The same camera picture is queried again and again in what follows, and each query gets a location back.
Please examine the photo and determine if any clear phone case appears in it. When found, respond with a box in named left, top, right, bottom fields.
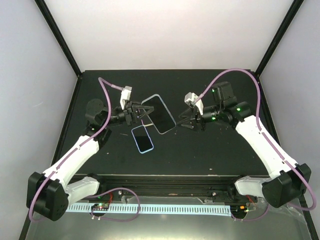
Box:
left=140, top=93, right=177, bottom=136

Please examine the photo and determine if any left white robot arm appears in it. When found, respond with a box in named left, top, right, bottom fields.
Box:
left=26, top=99, right=155, bottom=222

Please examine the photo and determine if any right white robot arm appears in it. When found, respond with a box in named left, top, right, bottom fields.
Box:
left=178, top=82, right=312, bottom=208

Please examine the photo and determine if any phone in blue case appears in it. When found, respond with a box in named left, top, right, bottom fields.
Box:
left=131, top=125, right=154, bottom=154

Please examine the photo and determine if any left small circuit board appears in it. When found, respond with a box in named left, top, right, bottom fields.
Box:
left=91, top=203, right=110, bottom=212

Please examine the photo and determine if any small circuit board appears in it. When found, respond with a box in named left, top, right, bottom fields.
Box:
left=235, top=205, right=257, bottom=213
left=91, top=203, right=110, bottom=212

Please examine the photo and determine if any right small circuit board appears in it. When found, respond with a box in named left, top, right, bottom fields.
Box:
left=235, top=205, right=257, bottom=213

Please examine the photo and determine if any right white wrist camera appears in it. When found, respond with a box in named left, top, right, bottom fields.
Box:
left=184, top=92, right=204, bottom=116

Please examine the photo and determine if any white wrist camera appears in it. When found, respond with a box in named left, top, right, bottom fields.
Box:
left=184, top=92, right=204, bottom=116
left=120, top=86, right=132, bottom=110

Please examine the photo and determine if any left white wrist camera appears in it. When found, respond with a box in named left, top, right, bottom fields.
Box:
left=120, top=86, right=132, bottom=110

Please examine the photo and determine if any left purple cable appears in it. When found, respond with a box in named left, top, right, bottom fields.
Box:
left=26, top=76, right=126, bottom=223

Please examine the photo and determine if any purple cable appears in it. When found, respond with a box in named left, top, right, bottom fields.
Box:
left=197, top=68, right=318, bottom=222
left=26, top=76, right=126, bottom=223

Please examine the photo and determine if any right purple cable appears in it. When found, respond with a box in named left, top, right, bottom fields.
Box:
left=197, top=68, right=318, bottom=222

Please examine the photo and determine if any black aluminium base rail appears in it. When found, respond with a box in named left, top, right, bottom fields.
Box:
left=37, top=174, right=305, bottom=201

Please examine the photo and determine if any white slotted cable duct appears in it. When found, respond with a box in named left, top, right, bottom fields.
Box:
left=66, top=202, right=232, bottom=217

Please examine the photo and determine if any left black frame post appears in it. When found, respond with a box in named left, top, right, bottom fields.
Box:
left=34, top=0, right=82, bottom=77

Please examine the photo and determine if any black frame post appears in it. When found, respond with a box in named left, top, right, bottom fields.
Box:
left=254, top=0, right=304, bottom=77
left=34, top=0, right=82, bottom=77

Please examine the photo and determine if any right black frame post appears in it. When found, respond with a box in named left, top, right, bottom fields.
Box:
left=254, top=0, right=304, bottom=77

